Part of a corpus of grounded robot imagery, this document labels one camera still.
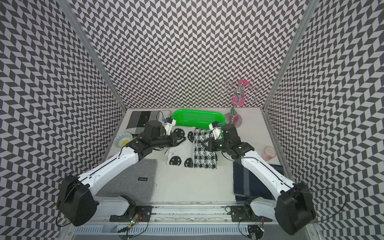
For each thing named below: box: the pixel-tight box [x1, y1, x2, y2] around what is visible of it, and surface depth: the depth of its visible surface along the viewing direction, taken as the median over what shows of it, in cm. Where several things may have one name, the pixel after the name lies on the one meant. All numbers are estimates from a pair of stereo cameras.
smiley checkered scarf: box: [166, 126, 218, 169], surface depth 77 cm
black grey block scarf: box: [124, 110, 171, 134], surface depth 113 cm
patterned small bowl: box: [113, 132, 134, 148], surface depth 100 cm
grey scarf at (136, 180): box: [95, 159, 158, 204], surface depth 79 cm
